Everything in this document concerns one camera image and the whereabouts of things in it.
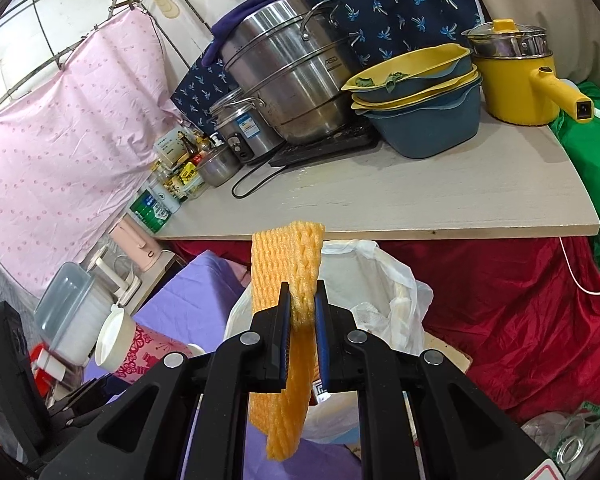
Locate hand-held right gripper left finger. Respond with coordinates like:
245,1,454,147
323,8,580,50
39,282,292,480

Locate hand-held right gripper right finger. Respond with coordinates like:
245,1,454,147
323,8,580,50
314,280,553,480

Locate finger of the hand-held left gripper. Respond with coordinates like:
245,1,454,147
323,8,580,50
46,377,131,442

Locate pink floral paper cup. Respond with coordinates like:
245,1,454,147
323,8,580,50
95,305,208,386

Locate light blue bin white liner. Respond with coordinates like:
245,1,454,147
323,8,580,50
224,239,433,443

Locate orange foam fruit net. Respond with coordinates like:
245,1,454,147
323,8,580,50
249,220,327,462

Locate red plastic basin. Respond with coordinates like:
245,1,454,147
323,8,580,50
29,344,48,393

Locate white lidded jar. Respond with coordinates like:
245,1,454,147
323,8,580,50
36,350,67,380

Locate white dish box grey lid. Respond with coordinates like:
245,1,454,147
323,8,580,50
34,261,112,367

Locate grey striped cloth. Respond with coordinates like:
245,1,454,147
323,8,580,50
0,237,46,311

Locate purple blanket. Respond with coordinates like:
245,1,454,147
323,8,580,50
82,250,363,480

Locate wooden stool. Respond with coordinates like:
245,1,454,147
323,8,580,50
422,332,473,376

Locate white glass kettle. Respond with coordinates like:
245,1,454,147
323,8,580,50
82,247,143,307

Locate pink electric kettle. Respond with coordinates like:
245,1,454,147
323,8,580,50
107,217,161,271

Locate clear food container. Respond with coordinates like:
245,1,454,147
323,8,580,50
182,180,211,201

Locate beige counter board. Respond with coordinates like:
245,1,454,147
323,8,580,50
152,110,600,241

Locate red cloth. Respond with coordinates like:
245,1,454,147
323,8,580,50
167,235,600,423

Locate small lidded steel pot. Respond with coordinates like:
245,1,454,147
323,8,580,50
196,144,241,188

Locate green tin can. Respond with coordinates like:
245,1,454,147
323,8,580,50
129,189,173,233

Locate white flask bottle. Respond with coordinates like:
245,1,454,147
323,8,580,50
149,180,182,207

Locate black induction cooktop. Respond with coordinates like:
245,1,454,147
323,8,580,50
267,119,381,168

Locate dark bottle white label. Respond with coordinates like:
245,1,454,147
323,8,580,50
155,160,181,196

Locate steel rice cooker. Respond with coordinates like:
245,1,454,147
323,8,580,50
209,87,286,165

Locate dark sauce bottle red label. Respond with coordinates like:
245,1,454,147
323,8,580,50
177,130,201,161

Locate white green carton box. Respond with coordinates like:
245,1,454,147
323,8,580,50
154,129,188,167

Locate yellow-rimmed blue basin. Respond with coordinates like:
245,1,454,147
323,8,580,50
350,65,481,113
362,80,482,159
340,44,473,103

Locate pink dotted sheet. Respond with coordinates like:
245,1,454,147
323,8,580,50
0,9,186,301

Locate clear plastic bottle green label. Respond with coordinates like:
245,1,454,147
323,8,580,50
520,400,600,466

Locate stainless steel steamer pot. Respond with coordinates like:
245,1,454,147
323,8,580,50
219,0,366,146

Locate yellow electric pot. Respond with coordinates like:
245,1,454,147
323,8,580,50
461,19,593,126

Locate dark purple cloth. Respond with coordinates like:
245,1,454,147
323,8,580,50
202,0,308,68

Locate green cloth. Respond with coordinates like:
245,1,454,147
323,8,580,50
550,80,600,276

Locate navy palm-print cloth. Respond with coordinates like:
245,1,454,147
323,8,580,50
171,0,481,133

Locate beige curtain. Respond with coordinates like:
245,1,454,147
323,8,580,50
460,0,600,101

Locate black power cable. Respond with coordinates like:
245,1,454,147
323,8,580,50
231,147,301,200

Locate white cable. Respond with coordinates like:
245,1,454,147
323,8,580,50
557,235,600,297

